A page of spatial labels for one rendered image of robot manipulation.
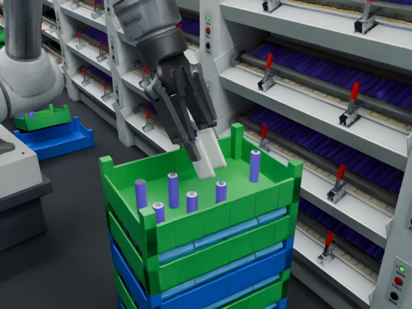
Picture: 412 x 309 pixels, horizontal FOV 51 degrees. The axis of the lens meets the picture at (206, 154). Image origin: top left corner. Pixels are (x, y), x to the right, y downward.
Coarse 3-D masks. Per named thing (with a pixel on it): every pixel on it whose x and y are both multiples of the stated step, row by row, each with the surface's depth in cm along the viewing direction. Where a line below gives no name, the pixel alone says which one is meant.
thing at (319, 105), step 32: (256, 32) 127; (224, 64) 125; (256, 64) 120; (288, 64) 115; (320, 64) 110; (352, 64) 105; (384, 64) 99; (256, 96) 115; (288, 96) 108; (320, 96) 104; (352, 96) 91; (384, 96) 94; (320, 128) 100; (352, 128) 92; (384, 128) 89; (384, 160) 88
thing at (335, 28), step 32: (224, 0) 116; (256, 0) 110; (288, 0) 102; (320, 0) 97; (352, 0) 90; (384, 0) 86; (288, 32) 100; (320, 32) 92; (352, 32) 85; (384, 32) 82
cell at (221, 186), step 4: (216, 184) 71; (220, 184) 71; (224, 184) 72; (216, 188) 72; (220, 188) 71; (224, 188) 71; (216, 192) 72; (220, 192) 71; (224, 192) 72; (216, 196) 72; (220, 196) 72; (224, 196) 72; (216, 200) 73; (220, 200) 72; (224, 200) 72
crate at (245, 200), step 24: (240, 144) 90; (120, 168) 79; (144, 168) 82; (168, 168) 85; (192, 168) 88; (240, 168) 88; (264, 168) 85; (288, 168) 76; (120, 192) 81; (240, 192) 81; (264, 192) 73; (288, 192) 76; (120, 216) 73; (144, 216) 62; (168, 216) 74; (192, 216) 66; (216, 216) 69; (240, 216) 72; (144, 240) 64; (168, 240) 66; (192, 240) 69
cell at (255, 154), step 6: (252, 150) 82; (258, 150) 82; (252, 156) 81; (258, 156) 81; (252, 162) 82; (258, 162) 82; (252, 168) 82; (258, 168) 82; (252, 174) 83; (258, 174) 83; (252, 180) 83; (258, 180) 84
